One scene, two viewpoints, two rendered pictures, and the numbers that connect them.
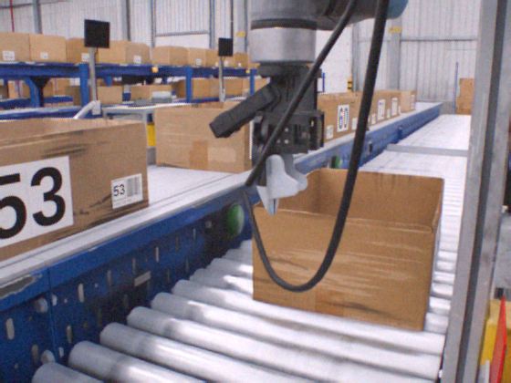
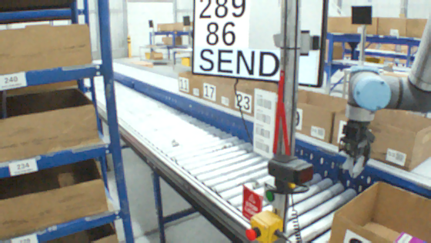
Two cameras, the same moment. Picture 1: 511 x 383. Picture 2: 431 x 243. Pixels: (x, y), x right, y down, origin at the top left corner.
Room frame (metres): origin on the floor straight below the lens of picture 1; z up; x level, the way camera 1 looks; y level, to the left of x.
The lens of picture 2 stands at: (0.71, -1.03, 1.41)
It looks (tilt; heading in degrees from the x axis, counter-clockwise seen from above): 17 degrees down; 119
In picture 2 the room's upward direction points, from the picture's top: 1 degrees counter-clockwise
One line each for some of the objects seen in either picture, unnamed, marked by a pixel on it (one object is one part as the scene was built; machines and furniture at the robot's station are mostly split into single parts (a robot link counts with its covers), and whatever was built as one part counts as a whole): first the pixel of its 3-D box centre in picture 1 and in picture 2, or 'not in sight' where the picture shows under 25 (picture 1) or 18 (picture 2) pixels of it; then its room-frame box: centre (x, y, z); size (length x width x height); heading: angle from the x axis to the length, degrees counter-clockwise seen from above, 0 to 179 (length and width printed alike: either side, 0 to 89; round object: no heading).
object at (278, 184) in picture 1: (279, 187); (348, 164); (0.65, -0.04, 0.98); 0.06 x 0.03 x 0.09; 64
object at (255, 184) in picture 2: not in sight; (262, 182); (0.27, 0.16, 0.72); 0.52 x 0.05 x 0.05; 63
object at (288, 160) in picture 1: (287, 182); (356, 168); (0.68, -0.05, 0.98); 0.06 x 0.03 x 0.09; 64
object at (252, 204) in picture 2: (493, 361); (258, 211); (0.41, -0.24, 0.85); 0.16 x 0.01 x 0.13; 153
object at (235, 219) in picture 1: (236, 221); not in sight; (1.04, 0.04, 0.81); 0.07 x 0.01 x 0.07; 153
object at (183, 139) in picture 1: (231, 132); not in sight; (1.47, 0.07, 0.96); 0.39 x 0.29 x 0.17; 153
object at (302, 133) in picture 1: (286, 110); (355, 137); (0.66, -0.05, 1.08); 0.09 x 0.08 x 0.12; 64
